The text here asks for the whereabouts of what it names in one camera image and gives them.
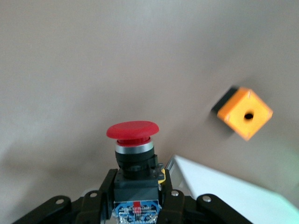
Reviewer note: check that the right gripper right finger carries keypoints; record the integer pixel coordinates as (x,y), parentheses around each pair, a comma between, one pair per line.
(175,203)

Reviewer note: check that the orange box with hole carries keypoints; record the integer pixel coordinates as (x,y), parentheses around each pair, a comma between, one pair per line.
(245,114)

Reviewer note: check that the red mushroom push button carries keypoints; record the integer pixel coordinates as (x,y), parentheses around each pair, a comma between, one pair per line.
(133,163)

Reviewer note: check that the white drawer cabinet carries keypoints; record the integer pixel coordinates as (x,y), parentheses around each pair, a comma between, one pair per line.
(222,193)

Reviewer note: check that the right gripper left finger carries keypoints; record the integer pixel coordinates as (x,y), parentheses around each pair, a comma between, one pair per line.
(93,205)

